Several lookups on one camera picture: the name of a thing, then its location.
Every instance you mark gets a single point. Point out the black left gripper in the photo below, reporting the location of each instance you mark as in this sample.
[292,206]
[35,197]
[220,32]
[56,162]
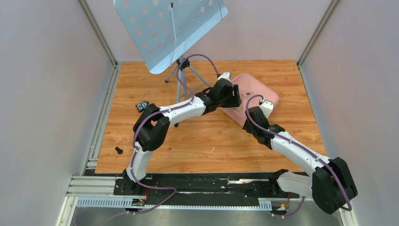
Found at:
[235,101]

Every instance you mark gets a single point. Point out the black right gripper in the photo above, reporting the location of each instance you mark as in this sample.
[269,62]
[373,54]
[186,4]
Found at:
[246,127]

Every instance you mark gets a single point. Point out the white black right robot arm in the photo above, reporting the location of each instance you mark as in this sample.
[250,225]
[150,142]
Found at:
[308,165]

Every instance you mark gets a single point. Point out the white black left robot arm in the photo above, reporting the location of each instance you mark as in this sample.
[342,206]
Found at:
[151,128]

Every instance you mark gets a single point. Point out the small black knob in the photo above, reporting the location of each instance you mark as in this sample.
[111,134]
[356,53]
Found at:
[118,150]

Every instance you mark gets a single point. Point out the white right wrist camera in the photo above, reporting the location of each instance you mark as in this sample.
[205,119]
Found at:
[266,106]

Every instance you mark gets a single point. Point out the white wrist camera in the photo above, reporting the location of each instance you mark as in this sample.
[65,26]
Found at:
[266,106]
[225,75]

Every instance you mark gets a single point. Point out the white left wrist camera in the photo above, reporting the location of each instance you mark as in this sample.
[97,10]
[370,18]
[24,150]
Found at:
[225,75]

